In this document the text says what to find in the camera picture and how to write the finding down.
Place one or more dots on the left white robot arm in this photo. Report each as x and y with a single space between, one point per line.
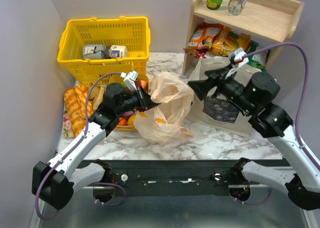
56 181

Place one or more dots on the clear plastic bottle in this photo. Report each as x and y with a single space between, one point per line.
235 7

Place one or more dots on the yellow plastic shopping basket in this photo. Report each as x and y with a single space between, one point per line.
86 34

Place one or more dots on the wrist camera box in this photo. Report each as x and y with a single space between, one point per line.
237 59
129 79

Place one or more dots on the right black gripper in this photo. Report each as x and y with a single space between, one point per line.
212 80

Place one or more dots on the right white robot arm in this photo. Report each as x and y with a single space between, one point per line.
272 122

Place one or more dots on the beige canvas tote bag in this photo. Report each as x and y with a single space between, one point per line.
234 115

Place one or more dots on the grey wrapped package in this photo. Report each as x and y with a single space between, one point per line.
94 52

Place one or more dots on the yellow food tray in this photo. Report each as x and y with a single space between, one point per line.
116 78

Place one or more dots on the wooden shelf unit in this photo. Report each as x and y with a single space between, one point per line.
271 20

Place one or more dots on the banana print plastic bag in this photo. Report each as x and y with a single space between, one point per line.
163 123

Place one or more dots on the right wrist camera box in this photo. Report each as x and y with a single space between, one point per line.
237 59

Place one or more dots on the toy bread loaf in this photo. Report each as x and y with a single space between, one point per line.
73 110

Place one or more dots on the brown toy bread slices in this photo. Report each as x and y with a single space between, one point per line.
96 96

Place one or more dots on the brown milk carton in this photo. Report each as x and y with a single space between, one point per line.
116 51

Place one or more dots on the red snack bag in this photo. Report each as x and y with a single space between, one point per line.
197 53

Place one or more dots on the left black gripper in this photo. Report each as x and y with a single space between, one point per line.
143 100

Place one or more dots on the orange snack bag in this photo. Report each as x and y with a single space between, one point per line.
203 37

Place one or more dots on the yellow chips bag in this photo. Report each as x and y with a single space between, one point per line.
227 41

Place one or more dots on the orange toy pumpkin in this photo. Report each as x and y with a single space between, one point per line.
123 121

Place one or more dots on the braided orange toy bread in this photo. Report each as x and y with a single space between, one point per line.
82 94

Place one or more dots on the green snack bag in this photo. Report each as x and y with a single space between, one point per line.
258 60

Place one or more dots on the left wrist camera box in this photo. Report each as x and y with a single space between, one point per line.
129 79

